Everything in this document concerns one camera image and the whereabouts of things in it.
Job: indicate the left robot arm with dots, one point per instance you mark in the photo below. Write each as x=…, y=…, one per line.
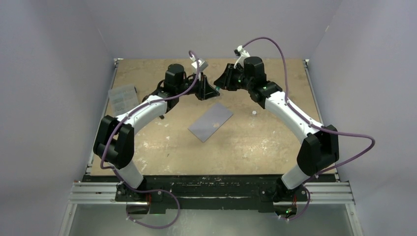
x=114, y=142

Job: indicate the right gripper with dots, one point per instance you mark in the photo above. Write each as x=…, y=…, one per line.
x=226, y=80

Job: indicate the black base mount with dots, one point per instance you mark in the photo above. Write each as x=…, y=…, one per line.
x=208, y=192

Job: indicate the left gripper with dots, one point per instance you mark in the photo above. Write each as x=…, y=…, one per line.
x=204, y=90

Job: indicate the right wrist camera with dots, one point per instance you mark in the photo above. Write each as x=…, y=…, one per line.
x=241, y=54

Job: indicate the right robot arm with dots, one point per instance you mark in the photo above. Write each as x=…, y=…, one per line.
x=318, y=149

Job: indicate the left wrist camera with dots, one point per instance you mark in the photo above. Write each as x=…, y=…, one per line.
x=199, y=66

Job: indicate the clear plastic organizer box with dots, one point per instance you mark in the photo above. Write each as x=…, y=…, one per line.
x=123, y=99

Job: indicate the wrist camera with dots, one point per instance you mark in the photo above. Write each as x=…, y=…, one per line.
x=199, y=66
x=241, y=54

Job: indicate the grey envelope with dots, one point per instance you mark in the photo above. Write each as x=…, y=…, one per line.
x=206, y=125

